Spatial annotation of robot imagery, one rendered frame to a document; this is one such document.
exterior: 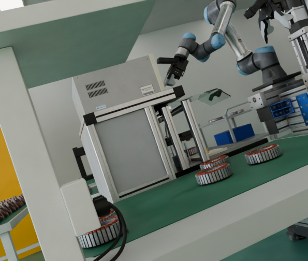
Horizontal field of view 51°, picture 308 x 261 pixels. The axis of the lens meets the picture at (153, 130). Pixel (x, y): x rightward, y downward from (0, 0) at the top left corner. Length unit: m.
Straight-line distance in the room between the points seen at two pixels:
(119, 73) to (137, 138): 0.34
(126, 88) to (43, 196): 0.97
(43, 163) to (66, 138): 6.26
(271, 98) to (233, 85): 5.91
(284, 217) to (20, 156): 0.48
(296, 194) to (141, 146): 0.80
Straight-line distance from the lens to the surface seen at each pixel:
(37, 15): 0.59
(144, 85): 1.51
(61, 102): 6.97
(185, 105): 1.41
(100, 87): 1.47
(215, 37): 1.87
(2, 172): 5.06
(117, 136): 1.31
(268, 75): 2.18
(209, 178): 0.98
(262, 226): 0.63
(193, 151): 1.82
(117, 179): 1.31
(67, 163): 6.83
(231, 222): 0.60
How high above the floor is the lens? 0.93
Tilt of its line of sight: 2 degrees up
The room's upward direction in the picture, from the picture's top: 19 degrees counter-clockwise
